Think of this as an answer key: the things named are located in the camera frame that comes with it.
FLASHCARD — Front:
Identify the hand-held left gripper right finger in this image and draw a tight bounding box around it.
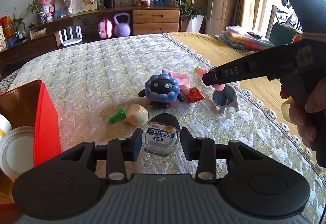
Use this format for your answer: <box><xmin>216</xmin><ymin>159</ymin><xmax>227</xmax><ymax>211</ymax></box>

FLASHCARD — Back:
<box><xmin>180</xmin><ymin>127</ymin><xmax>259</xmax><ymax>181</ymax></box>

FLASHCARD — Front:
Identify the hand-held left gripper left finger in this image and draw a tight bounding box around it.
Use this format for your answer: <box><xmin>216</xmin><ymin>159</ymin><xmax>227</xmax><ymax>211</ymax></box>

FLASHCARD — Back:
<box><xmin>60</xmin><ymin>128</ymin><xmax>143</xmax><ymax>184</ymax></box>

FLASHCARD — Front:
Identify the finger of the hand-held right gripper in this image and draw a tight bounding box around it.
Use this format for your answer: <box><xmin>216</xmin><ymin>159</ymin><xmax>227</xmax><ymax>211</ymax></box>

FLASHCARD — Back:
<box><xmin>202</xmin><ymin>67</ymin><xmax>221</xmax><ymax>86</ymax></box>

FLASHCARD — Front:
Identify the small pink bottle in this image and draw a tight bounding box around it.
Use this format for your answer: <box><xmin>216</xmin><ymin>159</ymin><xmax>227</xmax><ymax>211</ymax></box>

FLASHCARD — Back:
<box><xmin>194</xmin><ymin>66</ymin><xmax>226</xmax><ymax>92</ymax></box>

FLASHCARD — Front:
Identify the red snack packet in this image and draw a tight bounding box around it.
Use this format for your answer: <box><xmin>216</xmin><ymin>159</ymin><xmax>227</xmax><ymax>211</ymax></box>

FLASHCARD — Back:
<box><xmin>185</xmin><ymin>87</ymin><xmax>206</xmax><ymax>100</ymax></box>

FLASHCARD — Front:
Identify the small glass jar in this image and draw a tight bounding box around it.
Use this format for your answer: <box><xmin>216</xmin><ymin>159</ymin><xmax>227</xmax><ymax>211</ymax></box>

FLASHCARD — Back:
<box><xmin>142</xmin><ymin>113</ymin><xmax>181</xmax><ymax>157</ymax></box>

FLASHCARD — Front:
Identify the cream round ball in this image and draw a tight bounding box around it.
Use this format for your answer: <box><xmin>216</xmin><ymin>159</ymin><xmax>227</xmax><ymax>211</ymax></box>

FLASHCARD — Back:
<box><xmin>127</xmin><ymin>104</ymin><xmax>149</xmax><ymax>126</ymax></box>

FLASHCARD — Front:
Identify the green plastic piece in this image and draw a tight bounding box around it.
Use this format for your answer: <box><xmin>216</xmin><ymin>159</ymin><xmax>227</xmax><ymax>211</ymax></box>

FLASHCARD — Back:
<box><xmin>108</xmin><ymin>108</ymin><xmax>127</xmax><ymax>123</ymax></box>

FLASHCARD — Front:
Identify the purple-blue monster toy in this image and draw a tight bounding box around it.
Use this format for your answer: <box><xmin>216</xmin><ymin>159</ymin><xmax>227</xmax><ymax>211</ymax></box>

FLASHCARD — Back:
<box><xmin>138</xmin><ymin>69</ymin><xmax>186</xmax><ymax>108</ymax></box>

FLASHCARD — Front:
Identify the red tin box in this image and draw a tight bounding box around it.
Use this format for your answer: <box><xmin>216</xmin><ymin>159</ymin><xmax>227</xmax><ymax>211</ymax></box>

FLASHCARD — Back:
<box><xmin>0</xmin><ymin>79</ymin><xmax>62</xmax><ymax>210</ymax></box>

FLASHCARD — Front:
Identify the white plastic bottle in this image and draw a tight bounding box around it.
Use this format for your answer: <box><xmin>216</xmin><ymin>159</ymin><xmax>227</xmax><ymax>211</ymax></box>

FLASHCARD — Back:
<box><xmin>0</xmin><ymin>113</ymin><xmax>35</xmax><ymax>179</ymax></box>

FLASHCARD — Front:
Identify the person's right hand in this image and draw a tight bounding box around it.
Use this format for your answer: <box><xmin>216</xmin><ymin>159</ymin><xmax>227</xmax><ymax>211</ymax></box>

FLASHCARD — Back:
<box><xmin>280</xmin><ymin>74</ymin><xmax>326</xmax><ymax>148</ymax></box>

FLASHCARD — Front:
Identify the yellow tablecloth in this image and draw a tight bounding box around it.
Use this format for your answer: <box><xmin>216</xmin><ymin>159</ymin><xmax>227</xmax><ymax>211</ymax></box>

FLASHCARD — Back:
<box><xmin>168</xmin><ymin>31</ymin><xmax>326</xmax><ymax>153</ymax></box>

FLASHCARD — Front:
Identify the stack of folders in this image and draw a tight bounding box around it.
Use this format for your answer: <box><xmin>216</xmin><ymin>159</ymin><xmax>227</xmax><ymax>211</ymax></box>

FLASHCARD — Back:
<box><xmin>214</xmin><ymin>26</ymin><xmax>277</xmax><ymax>51</ymax></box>

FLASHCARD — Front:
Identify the white planter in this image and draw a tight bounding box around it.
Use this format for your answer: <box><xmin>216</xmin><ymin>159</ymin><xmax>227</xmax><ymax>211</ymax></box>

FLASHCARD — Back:
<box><xmin>187</xmin><ymin>14</ymin><xmax>205</xmax><ymax>32</ymax></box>

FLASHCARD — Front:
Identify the light wooden drawer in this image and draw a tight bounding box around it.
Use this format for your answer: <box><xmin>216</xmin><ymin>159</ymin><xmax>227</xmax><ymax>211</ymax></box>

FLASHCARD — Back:
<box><xmin>132</xmin><ymin>10</ymin><xmax>180</xmax><ymax>24</ymax></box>
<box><xmin>133</xmin><ymin>23</ymin><xmax>180</xmax><ymax>35</ymax></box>

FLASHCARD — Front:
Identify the purple kettlebell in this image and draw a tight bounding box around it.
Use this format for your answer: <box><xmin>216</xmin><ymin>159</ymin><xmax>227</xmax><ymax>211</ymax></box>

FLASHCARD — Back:
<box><xmin>113</xmin><ymin>12</ymin><xmax>132</xmax><ymax>37</ymax></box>

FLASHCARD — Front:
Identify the pink toy suitcase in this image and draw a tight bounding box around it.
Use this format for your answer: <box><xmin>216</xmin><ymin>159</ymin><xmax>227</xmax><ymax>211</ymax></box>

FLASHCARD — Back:
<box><xmin>98</xmin><ymin>17</ymin><xmax>114</xmax><ymax>38</ymax></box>

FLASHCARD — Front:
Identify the white router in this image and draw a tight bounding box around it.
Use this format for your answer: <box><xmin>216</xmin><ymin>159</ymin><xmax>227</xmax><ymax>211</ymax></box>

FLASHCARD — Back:
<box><xmin>58</xmin><ymin>26</ymin><xmax>83</xmax><ymax>47</ymax></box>

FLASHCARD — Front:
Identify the wooden media cabinet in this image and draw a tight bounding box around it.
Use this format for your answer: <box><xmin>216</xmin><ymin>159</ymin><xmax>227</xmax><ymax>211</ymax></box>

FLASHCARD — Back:
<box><xmin>0</xmin><ymin>6</ymin><xmax>184</xmax><ymax>66</ymax></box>

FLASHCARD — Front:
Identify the dark wooden drawer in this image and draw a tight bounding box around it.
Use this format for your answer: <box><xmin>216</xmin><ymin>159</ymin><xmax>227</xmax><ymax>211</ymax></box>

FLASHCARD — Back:
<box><xmin>0</xmin><ymin>44</ymin><xmax>19</xmax><ymax>65</ymax></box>
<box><xmin>17</xmin><ymin>35</ymin><xmax>58</xmax><ymax>57</ymax></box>

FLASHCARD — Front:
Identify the small white box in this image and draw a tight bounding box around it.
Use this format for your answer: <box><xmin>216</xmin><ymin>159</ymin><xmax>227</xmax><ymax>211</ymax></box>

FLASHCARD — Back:
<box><xmin>29</xmin><ymin>28</ymin><xmax>47</xmax><ymax>40</ymax></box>

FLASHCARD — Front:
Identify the plant in patterned pot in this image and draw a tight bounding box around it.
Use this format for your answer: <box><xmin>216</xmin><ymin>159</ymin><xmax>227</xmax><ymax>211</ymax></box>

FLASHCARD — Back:
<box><xmin>24</xmin><ymin>0</ymin><xmax>46</xmax><ymax>24</ymax></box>

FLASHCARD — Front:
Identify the pink doll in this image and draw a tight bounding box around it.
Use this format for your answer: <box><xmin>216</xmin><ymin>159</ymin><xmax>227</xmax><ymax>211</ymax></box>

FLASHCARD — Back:
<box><xmin>38</xmin><ymin>0</ymin><xmax>58</xmax><ymax>22</ymax></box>

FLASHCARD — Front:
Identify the white cereal box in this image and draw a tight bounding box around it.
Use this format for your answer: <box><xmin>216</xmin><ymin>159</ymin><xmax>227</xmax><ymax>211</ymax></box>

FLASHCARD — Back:
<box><xmin>0</xmin><ymin>26</ymin><xmax>8</xmax><ymax>52</ymax></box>

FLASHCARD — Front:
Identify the leafy potted plant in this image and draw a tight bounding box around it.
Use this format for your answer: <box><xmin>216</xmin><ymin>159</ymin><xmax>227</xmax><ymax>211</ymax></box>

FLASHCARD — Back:
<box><xmin>5</xmin><ymin>7</ymin><xmax>26</xmax><ymax>36</ymax></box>

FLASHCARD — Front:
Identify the red gift box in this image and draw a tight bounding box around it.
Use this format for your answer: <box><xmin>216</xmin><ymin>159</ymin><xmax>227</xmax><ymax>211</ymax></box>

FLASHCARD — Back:
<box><xmin>0</xmin><ymin>16</ymin><xmax>13</xmax><ymax>38</ymax></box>

